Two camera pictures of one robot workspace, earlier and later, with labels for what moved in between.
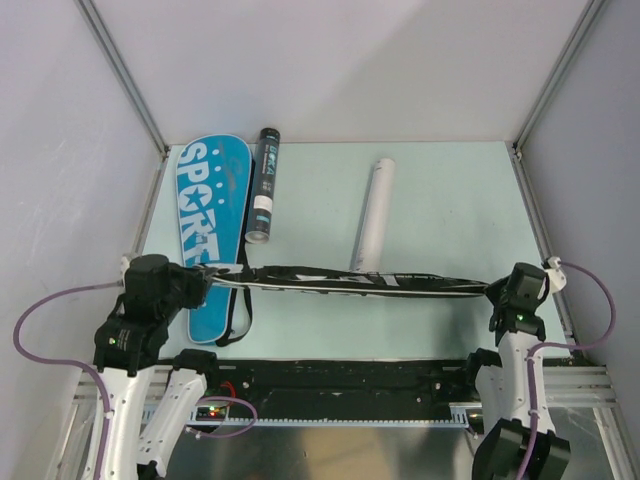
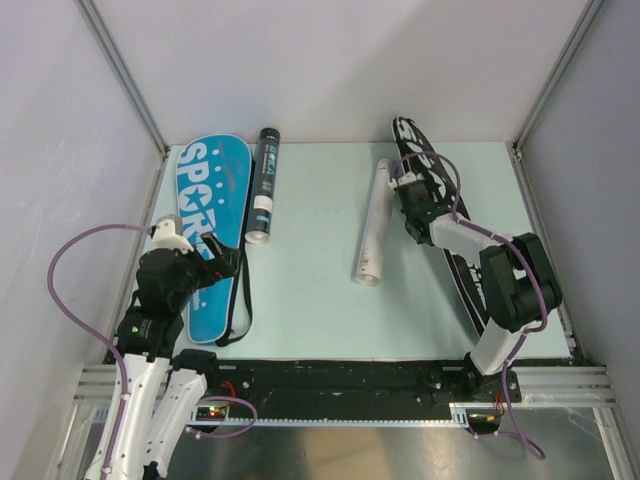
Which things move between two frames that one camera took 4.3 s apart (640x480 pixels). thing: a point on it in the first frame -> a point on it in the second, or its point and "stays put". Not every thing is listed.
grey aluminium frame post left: [122, 74] stays put
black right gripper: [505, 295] -> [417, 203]
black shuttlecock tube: [264, 198] stays put
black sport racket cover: [361, 283] -> [414, 154]
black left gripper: [197, 280] -> [223, 265]
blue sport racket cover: [214, 180] stays put
